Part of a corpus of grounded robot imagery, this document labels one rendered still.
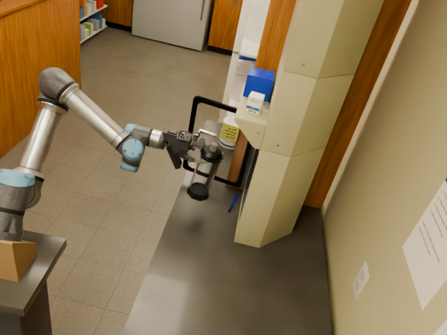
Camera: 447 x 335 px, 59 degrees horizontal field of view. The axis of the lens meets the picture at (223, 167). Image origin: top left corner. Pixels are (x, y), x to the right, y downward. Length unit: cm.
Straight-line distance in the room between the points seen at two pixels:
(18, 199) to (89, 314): 125
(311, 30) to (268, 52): 43
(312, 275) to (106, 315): 134
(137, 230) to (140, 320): 165
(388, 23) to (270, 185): 74
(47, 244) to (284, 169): 93
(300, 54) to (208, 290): 88
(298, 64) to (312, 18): 14
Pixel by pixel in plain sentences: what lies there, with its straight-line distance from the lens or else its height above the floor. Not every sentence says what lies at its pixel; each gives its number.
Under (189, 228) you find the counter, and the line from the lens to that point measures 172.
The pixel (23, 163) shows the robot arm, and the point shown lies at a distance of 164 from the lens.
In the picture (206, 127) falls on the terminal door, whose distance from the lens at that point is 180.
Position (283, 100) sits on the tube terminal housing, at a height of 161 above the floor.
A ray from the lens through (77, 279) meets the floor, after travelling 273.
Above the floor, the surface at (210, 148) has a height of 128.
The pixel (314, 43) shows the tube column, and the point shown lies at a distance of 127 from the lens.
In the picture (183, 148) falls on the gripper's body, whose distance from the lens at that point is 161.
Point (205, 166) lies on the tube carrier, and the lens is 161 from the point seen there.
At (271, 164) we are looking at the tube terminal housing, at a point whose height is 136.
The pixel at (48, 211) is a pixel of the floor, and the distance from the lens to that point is 318.
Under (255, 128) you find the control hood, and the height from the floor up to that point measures 149.
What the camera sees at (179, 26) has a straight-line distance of 648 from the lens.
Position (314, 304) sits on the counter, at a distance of 161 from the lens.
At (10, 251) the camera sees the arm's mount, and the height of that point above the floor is 109.
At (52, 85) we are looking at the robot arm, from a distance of 156.
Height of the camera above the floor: 213
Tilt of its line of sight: 34 degrees down
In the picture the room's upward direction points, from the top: 13 degrees clockwise
